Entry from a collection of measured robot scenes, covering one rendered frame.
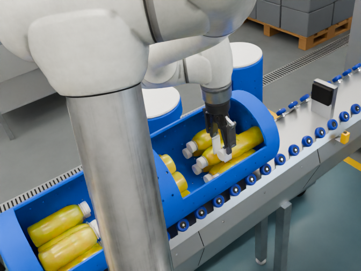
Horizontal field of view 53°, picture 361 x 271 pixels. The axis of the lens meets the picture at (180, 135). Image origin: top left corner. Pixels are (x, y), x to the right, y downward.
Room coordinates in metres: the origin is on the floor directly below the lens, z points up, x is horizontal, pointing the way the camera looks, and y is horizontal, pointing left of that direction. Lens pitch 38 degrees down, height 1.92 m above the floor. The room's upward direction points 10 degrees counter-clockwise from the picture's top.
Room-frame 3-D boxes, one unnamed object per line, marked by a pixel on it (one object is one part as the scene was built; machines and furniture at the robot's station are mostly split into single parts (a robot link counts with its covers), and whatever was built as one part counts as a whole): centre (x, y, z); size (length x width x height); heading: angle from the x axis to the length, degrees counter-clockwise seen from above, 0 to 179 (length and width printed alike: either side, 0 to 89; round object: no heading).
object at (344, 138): (1.09, -0.63, 0.92); 0.08 x 0.03 x 0.05; 29
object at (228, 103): (0.89, -0.12, 1.28); 0.08 x 0.07 x 0.09; 29
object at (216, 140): (0.92, -0.11, 1.13); 0.03 x 0.01 x 0.07; 119
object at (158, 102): (1.42, 0.11, 1.03); 0.28 x 0.28 x 0.01
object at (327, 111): (1.23, -0.62, 1.00); 0.10 x 0.04 x 0.15; 29
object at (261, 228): (1.16, -0.33, 0.31); 0.06 x 0.06 x 0.63; 29
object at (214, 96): (0.89, -0.12, 1.36); 0.09 x 0.09 x 0.06
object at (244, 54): (1.72, -0.35, 1.03); 0.28 x 0.28 x 0.01
